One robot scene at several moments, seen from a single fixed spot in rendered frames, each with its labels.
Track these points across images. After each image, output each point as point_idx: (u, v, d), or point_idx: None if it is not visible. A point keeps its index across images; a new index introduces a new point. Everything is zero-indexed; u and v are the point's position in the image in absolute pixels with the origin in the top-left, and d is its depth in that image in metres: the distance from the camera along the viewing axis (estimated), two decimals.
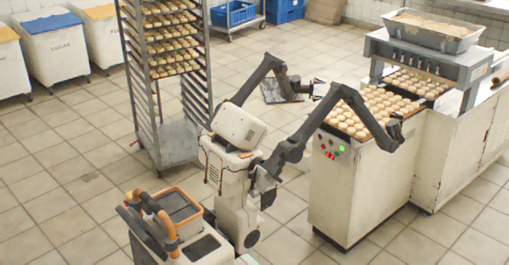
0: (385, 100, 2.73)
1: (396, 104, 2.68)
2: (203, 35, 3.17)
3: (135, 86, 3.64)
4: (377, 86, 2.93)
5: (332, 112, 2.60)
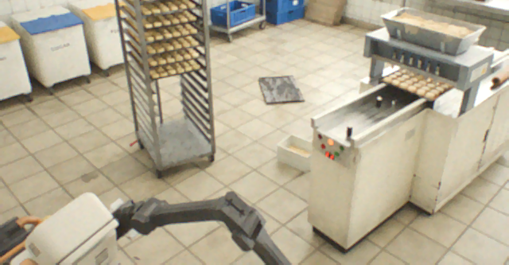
0: None
1: None
2: (203, 35, 3.17)
3: (135, 86, 3.64)
4: None
5: None
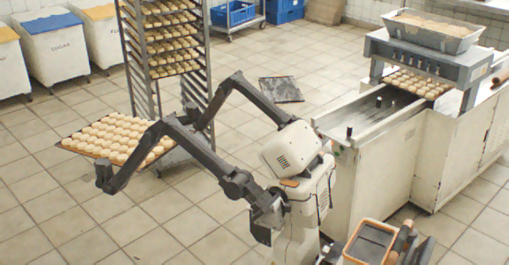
0: (106, 128, 2.36)
1: (116, 122, 2.42)
2: (203, 35, 3.17)
3: (135, 86, 3.64)
4: (62, 139, 2.31)
5: None
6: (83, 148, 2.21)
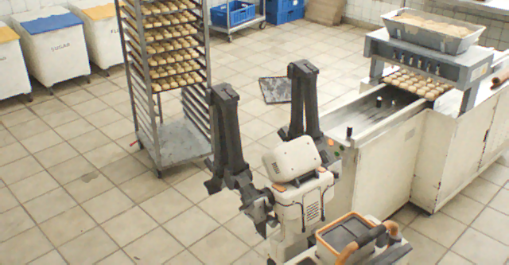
0: None
1: None
2: (203, 35, 3.17)
3: (135, 86, 3.64)
4: None
5: (162, 82, 3.26)
6: (141, 70, 3.48)
